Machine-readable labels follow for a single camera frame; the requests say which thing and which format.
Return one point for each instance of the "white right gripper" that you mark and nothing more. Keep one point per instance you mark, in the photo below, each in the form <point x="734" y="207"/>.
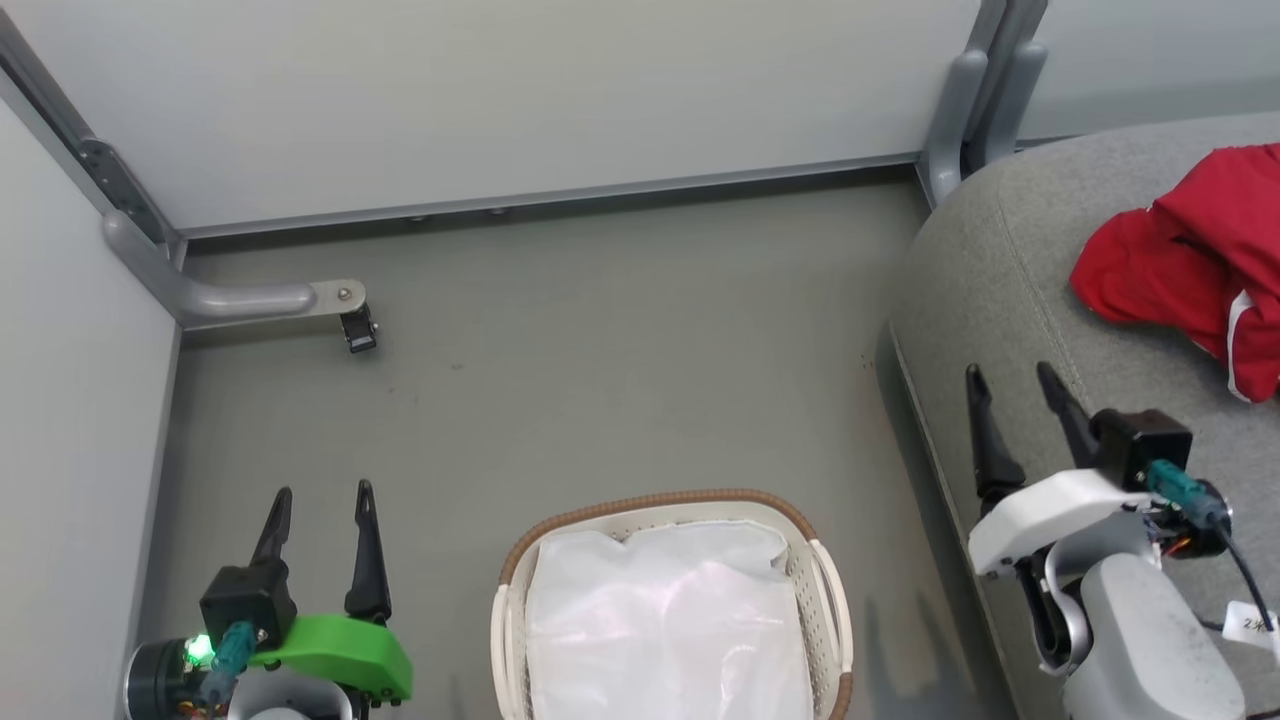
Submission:
<point x="1050" y="510"/>

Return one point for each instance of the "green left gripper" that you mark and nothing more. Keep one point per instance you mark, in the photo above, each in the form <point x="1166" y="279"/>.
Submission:
<point x="340" y="650"/>

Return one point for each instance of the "red garment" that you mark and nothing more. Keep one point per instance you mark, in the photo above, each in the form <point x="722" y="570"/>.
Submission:
<point x="1180" y="260"/>

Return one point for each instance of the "grey fabric sofa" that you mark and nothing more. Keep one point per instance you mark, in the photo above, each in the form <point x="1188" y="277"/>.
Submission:
<point x="1000" y="300"/>

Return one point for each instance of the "black caster wheel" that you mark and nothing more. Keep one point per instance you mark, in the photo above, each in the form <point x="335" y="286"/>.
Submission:
<point x="360" y="330"/>

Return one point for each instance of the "white laundry basket, brown rim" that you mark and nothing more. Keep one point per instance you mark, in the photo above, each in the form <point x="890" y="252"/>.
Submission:
<point x="815" y="590"/>

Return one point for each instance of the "long grey partition support foot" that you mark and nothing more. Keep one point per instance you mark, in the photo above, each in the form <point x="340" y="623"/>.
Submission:
<point x="240" y="300"/>

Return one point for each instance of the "white paper label tag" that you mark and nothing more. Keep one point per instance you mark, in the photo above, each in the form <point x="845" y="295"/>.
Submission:
<point x="1250" y="625"/>

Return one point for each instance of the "short grey partition support foot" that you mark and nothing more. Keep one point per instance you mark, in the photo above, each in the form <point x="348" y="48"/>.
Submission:
<point x="950" y="130"/>
<point x="1015" y="100"/>

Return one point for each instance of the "white basket liner bag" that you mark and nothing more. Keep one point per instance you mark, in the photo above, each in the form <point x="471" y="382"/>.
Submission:
<point x="670" y="630"/>

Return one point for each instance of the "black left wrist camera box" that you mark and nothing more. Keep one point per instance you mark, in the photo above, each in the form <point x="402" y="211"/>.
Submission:
<point x="245" y="600"/>

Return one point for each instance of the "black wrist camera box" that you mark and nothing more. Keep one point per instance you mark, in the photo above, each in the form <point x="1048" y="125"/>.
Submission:
<point x="245" y="600"/>
<point x="1140" y="440"/>

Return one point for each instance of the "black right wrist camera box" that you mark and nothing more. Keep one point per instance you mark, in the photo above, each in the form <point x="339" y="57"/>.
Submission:
<point x="1140" y="440"/>

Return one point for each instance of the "grey metal partition post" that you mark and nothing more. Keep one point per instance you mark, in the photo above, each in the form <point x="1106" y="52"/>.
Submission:
<point x="45" y="95"/>
<point x="1005" y="40"/>

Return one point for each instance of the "black hinge bracket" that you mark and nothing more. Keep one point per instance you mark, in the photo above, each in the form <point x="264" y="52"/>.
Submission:
<point x="120" y="190"/>

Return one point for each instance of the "grey metal partition bottom rail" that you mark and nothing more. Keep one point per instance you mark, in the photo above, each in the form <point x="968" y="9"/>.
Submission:
<point x="550" y="195"/>

